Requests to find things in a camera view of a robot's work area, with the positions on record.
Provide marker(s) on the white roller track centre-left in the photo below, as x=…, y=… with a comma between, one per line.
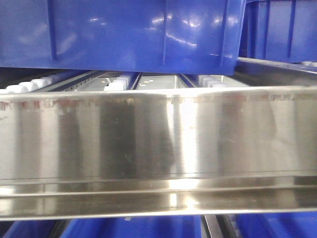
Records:
x=118, y=84

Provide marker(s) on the white roller track centre-right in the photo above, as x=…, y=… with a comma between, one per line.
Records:
x=210, y=81

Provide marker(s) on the large blue bin right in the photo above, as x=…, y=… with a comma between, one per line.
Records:
x=161, y=36

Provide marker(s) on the white roller track far left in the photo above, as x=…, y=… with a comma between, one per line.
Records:
x=30, y=86

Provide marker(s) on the blue bin top right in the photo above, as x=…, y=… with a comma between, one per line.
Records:
x=280, y=30

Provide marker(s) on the steel shelf front rail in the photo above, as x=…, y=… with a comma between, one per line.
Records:
x=158, y=152

